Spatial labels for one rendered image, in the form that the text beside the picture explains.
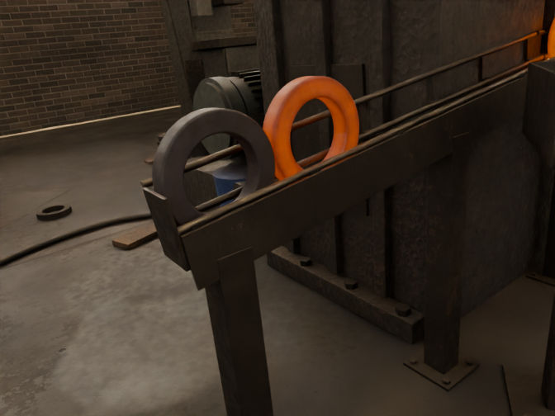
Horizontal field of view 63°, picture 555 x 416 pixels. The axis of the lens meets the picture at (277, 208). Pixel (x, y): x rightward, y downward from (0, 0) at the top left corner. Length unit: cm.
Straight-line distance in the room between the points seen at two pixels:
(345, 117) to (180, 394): 81
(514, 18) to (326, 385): 102
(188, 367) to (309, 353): 33
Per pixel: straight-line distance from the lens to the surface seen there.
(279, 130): 68
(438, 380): 122
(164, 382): 130
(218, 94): 202
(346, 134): 77
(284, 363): 127
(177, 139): 59
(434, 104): 103
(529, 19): 141
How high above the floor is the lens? 81
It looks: 20 degrees down
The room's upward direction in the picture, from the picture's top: 6 degrees counter-clockwise
